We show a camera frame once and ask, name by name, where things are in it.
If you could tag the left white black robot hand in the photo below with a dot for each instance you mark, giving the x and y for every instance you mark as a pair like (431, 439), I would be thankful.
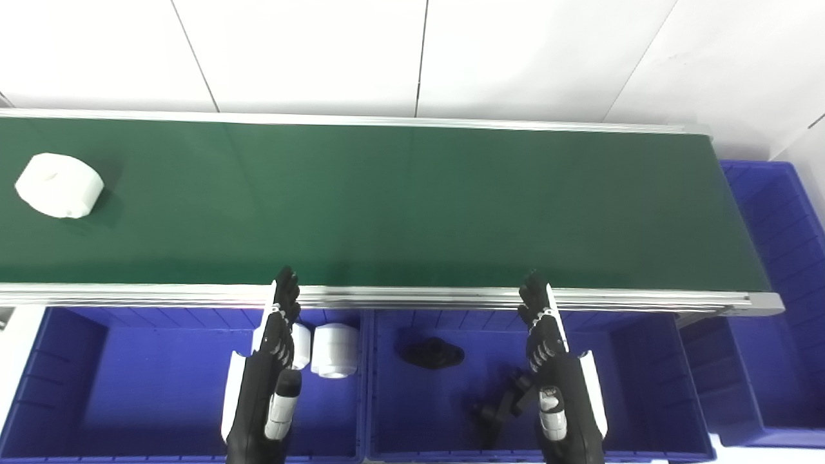
(261, 386)

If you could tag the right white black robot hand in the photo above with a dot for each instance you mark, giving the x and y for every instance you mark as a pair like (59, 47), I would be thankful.
(567, 393)

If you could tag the white cylindrical plastic part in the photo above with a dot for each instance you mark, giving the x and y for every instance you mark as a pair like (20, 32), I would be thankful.
(335, 351)
(58, 185)
(301, 347)

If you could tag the black angular plastic part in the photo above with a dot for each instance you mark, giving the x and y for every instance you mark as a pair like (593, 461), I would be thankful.
(506, 403)

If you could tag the blue plastic bin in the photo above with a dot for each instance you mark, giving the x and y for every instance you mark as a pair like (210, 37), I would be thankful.
(644, 399)
(773, 290)
(148, 386)

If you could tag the black flanged plastic part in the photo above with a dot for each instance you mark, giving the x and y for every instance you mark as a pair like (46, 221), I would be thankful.
(432, 353)

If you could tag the green conveyor belt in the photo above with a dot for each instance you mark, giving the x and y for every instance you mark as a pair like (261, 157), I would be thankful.
(399, 206)
(387, 298)

